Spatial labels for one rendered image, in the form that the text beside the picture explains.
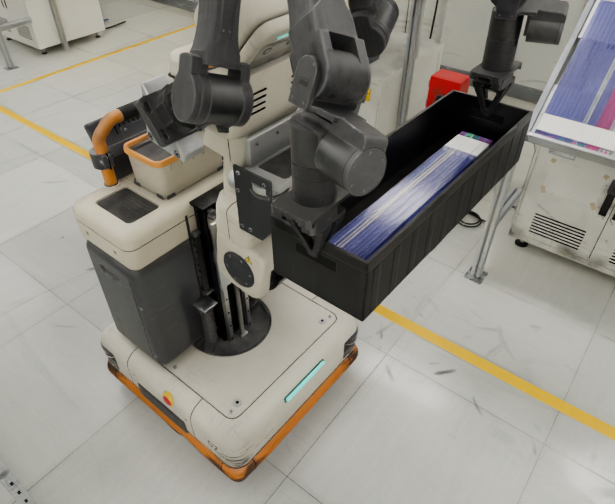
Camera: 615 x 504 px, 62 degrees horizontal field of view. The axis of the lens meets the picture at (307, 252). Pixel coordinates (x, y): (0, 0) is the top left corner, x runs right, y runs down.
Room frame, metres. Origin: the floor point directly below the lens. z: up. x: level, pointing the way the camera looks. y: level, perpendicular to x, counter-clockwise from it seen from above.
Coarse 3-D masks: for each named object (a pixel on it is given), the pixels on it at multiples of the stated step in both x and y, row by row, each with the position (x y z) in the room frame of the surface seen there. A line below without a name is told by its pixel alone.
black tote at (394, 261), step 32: (448, 96) 1.01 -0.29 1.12; (416, 128) 0.91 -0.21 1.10; (448, 128) 1.02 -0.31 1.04; (480, 128) 0.98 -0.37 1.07; (512, 128) 0.86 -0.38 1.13; (416, 160) 0.91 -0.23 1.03; (480, 160) 0.74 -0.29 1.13; (512, 160) 0.89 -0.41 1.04; (384, 192) 0.80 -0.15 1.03; (448, 192) 0.66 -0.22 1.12; (480, 192) 0.77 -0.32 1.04; (288, 224) 0.57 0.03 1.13; (416, 224) 0.58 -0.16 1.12; (448, 224) 0.68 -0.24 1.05; (288, 256) 0.57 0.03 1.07; (320, 256) 0.53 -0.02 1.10; (352, 256) 0.50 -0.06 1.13; (384, 256) 0.52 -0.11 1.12; (416, 256) 0.60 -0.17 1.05; (320, 288) 0.53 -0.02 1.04; (352, 288) 0.50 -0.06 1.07; (384, 288) 0.52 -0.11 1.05
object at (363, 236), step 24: (456, 144) 0.92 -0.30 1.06; (480, 144) 0.92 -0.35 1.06; (432, 168) 0.83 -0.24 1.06; (456, 168) 0.83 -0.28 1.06; (408, 192) 0.75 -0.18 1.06; (432, 192) 0.75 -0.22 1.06; (360, 216) 0.68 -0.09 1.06; (384, 216) 0.68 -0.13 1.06; (408, 216) 0.68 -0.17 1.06; (336, 240) 0.62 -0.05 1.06; (360, 240) 0.62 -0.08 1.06; (384, 240) 0.62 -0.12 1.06
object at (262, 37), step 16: (256, 0) 0.88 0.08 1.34; (272, 0) 0.90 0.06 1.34; (240, 16) 0.87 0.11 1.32; (256, 16) 0.86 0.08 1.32; (272, 16) 0.88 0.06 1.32; (288, 16) 0.90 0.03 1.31; (240, 32) 0.87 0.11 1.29; (256, 32) 0.86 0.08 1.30; (272, 32) 0.85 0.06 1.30; (240, 48) 0.89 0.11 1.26; (256, 48) 0.86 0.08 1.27; (272, 48) 0.91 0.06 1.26; (288, 48) 0.97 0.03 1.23; (256, 64) 0.91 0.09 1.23
